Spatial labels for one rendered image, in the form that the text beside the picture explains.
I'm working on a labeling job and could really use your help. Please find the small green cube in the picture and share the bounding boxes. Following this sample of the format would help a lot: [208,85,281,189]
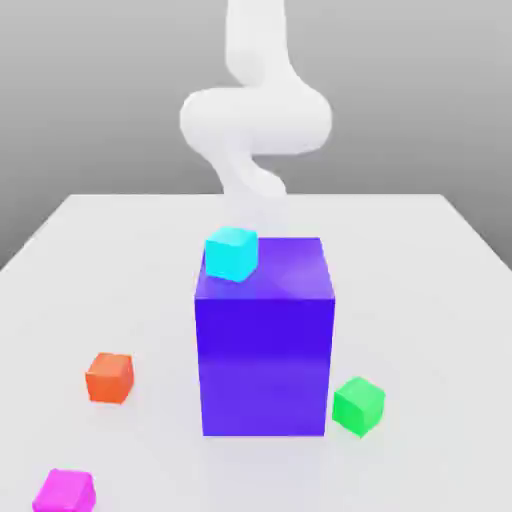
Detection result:
[331,375,387,440]

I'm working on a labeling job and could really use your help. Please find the small orange cube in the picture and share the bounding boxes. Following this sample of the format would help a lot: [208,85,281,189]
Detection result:
[84,351,135,406]

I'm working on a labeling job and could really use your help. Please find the small magenta cube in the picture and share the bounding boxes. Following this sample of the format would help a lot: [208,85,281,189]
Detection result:
[31,467,97,512]

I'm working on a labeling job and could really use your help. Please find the small cyan cube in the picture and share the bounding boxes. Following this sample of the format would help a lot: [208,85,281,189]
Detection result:
[203,226,259,284]

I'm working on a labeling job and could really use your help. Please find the large purple box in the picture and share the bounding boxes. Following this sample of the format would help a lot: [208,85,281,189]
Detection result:
[193,236,336,438]

